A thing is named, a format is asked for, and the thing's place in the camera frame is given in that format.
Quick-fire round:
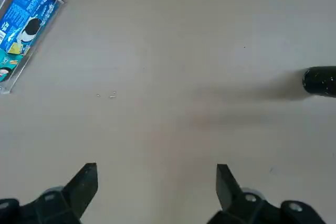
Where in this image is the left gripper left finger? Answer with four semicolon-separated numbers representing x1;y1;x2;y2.
0;163;99;224

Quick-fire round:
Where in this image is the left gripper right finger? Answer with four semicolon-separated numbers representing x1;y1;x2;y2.
207;164;326;224

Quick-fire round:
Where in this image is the clear acrylic snack shelf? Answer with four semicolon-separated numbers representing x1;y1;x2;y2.
0;0;66;95

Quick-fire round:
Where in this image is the blue cookie box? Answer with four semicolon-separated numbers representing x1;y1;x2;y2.
0;0;60;83

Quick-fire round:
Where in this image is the dark glass bottle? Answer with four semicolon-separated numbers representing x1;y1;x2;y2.
301;66;336;96

